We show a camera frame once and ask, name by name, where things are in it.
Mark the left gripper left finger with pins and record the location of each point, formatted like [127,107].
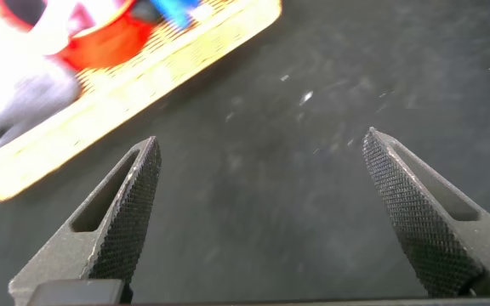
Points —
[113,238]

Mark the pink saucepan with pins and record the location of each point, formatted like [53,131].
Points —
[53,25]

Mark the black table cloth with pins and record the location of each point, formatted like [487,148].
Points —
[292,149]

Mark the red cooking pot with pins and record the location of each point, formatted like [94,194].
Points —
[104,47]

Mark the grey cloth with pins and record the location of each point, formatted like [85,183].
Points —
[28,102]

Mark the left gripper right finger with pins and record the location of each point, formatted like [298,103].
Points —
[423,229]

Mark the blue microfibre cloth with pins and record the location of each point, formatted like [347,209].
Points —
[177,10]

